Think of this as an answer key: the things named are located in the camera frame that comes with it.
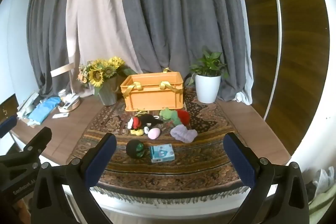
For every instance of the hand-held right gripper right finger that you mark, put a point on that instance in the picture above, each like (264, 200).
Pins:
(241, 161)

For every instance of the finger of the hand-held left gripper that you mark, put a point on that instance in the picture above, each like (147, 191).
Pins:
(39, 138)
(7, 125)

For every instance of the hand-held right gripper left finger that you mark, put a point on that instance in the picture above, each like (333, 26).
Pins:
(101, 163)

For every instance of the pink egg-shaped sponge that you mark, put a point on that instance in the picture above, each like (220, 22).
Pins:
(153, 133)

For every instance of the red fluffy plush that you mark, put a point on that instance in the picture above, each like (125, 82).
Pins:
(183, 116)

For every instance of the green fluffy plush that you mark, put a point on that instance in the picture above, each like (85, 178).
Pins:
(169, 116)

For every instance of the yellow plastic tray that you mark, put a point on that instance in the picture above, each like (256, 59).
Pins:
(153, 95)

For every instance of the white flat box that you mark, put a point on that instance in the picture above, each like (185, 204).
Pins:
(27, 106)

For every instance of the blue cloth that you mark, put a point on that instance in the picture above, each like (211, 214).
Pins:
(43, 109)

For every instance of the white remote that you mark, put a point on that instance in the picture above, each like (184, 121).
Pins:
(60, 116)

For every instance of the black green ball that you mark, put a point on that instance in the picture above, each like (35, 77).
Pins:
(134, 149)

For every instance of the patterned rug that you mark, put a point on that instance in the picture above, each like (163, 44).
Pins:
(199, 158)

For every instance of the round wooden tray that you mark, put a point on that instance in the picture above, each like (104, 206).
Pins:
(69, 107)

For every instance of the white device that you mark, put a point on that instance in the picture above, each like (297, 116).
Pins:
(70, 102)

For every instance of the white-lidded jar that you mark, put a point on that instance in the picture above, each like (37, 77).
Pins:
(62, 94)

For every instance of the black red mouse plush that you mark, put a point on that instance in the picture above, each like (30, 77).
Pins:
(143, 121)

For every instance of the blue tissue pack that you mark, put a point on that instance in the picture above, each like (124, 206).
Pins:
(162, 153)

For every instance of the purple fluffy headband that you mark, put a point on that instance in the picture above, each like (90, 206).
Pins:
(183, 133)

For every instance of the grey-green ribbed vase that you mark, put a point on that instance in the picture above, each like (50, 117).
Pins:
(108, 94)

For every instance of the light wooden chair back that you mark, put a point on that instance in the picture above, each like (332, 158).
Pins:
(61, 70)

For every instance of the white plant pot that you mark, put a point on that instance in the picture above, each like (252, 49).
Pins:
(207, 88)

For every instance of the white sheer curtain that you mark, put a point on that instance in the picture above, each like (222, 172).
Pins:
(245, 77)

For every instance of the white cloth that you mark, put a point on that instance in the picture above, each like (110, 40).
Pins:
(324, 178)

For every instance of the sunflower bouquet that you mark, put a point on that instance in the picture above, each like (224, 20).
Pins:
(101, 70)

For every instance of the light green cloth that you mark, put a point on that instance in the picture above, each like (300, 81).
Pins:
(324, 207)

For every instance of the grey curtain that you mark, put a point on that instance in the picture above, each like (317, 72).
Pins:
(181, 16)
(50, 37)

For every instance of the green potted plant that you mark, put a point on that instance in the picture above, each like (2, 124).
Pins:
(208, 64)

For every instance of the beige curtain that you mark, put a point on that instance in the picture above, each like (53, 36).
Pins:
(97, 16)

